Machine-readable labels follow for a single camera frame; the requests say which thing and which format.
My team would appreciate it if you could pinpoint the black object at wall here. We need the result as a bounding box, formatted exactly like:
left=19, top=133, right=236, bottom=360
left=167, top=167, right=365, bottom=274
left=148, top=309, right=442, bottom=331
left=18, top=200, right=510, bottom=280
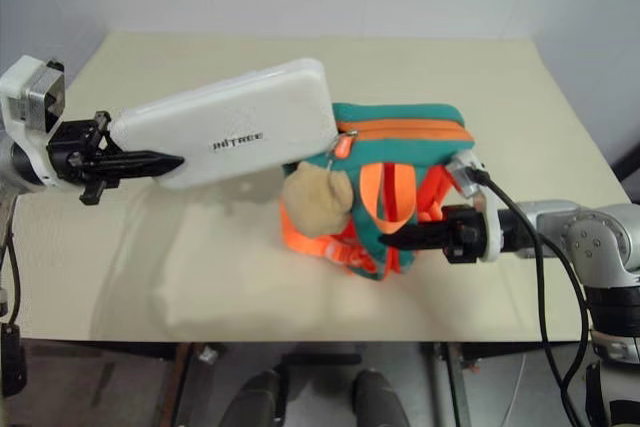
left=610, top=138, right=640, bottom=183

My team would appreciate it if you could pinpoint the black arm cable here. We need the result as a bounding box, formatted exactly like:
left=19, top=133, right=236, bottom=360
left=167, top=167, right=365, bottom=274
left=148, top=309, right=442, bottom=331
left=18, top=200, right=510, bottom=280
left=0, top=194, right=27, bottom=399
left=468, top=166, right=592, bottom=427

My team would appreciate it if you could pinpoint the white rectangular plastic box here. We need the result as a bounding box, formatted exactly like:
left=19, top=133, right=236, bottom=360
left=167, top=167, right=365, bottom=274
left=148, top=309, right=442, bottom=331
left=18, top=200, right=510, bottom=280
left=107, top=57, right=339, bottom=193

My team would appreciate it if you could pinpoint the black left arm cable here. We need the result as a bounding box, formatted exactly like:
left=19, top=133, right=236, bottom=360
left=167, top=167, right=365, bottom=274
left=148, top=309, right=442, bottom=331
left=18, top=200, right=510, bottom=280
left=0, top=194, right=27, bottom=399

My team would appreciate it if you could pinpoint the dark rounded robot foot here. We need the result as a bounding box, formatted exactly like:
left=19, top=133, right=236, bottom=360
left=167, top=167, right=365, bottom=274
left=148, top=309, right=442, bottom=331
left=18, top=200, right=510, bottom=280
left=233, top=369, right=290, bottom=427
left=353, top=368, right=407, bottom=427

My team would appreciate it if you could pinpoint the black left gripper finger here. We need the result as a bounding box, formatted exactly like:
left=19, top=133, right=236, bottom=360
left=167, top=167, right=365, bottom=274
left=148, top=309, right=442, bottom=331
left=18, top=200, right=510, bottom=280
left=101, top=149, right=186, bottom=181

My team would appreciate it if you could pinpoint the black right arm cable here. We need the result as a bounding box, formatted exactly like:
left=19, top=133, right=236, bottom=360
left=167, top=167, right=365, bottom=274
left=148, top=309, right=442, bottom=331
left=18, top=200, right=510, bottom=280
left=468, top=166, right=592, bottom=427

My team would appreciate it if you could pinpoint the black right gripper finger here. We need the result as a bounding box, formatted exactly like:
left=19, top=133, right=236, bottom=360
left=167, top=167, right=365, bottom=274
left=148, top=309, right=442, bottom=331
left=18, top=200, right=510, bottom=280
left=377, top=222, right=452, bottom=251
left=418, top=204, right=454, bottom=225

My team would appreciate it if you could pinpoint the metal table leg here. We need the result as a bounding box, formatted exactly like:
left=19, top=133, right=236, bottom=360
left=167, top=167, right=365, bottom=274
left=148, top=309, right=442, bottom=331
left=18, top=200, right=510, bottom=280
left=158, top=341, right=227, bottom=427
left=431, top=341, right=484, bottom=427

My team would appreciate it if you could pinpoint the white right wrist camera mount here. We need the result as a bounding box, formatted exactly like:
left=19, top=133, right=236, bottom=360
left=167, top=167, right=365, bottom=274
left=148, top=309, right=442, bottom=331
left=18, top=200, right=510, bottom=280
left=446, top=148, right=504, bottom=265

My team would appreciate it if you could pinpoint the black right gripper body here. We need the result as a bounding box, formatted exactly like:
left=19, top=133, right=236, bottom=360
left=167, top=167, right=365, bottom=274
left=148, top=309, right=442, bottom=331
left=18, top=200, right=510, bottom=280
left=441, top=203, right=490, bottom=266

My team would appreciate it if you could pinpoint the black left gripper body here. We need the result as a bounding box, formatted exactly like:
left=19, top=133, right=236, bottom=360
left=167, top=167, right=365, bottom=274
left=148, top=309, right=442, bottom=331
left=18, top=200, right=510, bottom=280
left=46, top=109, right=122, bottom=207

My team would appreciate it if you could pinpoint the beige plush bear keychain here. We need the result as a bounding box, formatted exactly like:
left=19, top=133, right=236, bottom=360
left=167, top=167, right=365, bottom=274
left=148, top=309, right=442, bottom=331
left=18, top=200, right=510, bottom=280
left=282, top=162, right=355, bottom=239

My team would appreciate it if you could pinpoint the orange and teal backpack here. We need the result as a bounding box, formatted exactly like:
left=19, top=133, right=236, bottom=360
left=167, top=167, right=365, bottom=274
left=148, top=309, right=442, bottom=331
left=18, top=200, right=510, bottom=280
left=278, top=102, right=476, bottom=283

